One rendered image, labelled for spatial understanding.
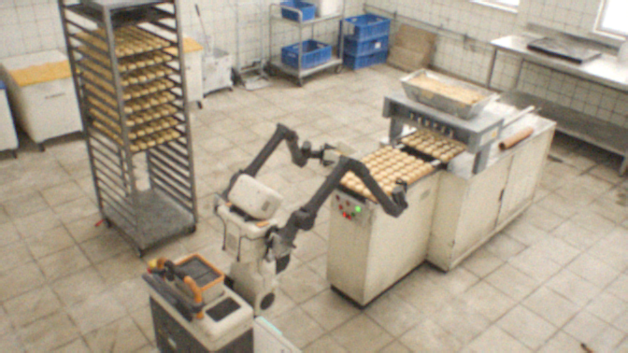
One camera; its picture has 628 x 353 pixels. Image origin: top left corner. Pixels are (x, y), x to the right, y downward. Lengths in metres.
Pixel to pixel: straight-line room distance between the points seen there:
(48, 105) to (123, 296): 2.34
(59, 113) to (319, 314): 3.25
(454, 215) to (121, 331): 2.24
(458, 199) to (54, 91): 3.74
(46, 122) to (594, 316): 4.81
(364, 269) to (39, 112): 3.47
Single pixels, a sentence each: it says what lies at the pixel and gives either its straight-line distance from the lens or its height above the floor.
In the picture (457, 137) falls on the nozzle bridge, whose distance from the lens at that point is 3.64.
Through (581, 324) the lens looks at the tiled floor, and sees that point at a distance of 4.11.
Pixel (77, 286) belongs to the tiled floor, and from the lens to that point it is 4.12.
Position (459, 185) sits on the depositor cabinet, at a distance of 3.65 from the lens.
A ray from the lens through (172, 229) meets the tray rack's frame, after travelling 4.21.
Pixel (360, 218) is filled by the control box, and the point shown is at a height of 0.76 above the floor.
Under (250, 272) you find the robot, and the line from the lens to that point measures 2.77.
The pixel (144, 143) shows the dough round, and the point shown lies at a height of 0.88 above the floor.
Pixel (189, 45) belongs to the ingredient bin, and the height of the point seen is 0.73.
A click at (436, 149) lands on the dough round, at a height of 0.91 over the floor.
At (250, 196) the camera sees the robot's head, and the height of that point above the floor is 1.22.
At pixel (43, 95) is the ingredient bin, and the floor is 0.56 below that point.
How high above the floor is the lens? 2.63
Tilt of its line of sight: 31 degrees down
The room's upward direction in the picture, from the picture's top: 3 degrees clockwise
